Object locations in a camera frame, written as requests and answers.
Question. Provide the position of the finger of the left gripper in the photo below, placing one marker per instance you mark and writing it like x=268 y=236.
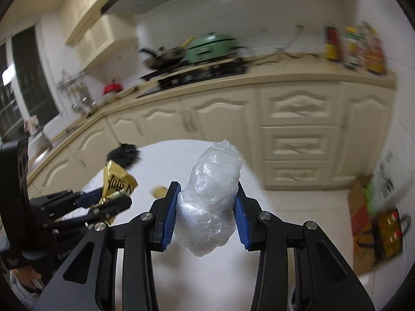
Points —
x=66 y=201
x=97 y=214

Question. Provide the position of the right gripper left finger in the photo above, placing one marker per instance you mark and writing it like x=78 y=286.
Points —
x=148 y=232

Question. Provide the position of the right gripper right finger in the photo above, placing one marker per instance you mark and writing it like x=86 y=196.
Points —
x=262 y=231

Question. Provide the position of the gold snack wrapper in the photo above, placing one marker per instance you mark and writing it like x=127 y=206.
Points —
x=116 y=182

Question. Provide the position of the clear plastic bag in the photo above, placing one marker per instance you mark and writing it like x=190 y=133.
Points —
x=204 y=219

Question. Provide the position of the black trash bag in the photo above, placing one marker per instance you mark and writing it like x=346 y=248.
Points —
x=124 y=155

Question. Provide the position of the left hand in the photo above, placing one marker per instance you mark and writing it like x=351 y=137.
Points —
x=26 y=285

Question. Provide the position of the steel sink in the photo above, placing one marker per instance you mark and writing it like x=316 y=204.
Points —
x=39 y=143

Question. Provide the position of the cardboard box on floor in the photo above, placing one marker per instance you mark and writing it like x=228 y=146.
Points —
x=363 y=259

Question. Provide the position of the cream lower cabinets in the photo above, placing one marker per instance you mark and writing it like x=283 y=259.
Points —
x=295 y=131

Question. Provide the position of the cream cabinets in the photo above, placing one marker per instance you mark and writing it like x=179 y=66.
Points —
x=295 y=131
x=259 y=24

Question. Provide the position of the window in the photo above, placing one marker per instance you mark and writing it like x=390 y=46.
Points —
x=32 y=84

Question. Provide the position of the hanging utensil rack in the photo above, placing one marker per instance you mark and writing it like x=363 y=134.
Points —
x=74 y=87

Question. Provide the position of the red lid pot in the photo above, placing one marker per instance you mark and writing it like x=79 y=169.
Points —
x=113 y=87

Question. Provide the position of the cooking oil bottles bag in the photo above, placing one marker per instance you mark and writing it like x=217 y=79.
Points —
x=385 y=235

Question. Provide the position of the white rice bag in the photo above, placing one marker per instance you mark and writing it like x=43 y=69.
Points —
x=391 y=178

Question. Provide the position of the black gas stove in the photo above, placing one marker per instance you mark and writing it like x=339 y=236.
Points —
x=223 y=69

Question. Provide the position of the black wok pan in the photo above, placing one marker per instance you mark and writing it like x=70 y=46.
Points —
x=164 y=58

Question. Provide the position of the cream upper cabinets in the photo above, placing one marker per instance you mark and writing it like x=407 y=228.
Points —
x=259 y=24

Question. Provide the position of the green electric cooker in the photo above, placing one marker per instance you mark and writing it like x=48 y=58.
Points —
x=210 y=47

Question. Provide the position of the dark sauce bottle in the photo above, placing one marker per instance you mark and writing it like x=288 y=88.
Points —
x=333 y=45

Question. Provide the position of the condiment bottles group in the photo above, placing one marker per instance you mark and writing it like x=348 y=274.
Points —
x=364 y=50

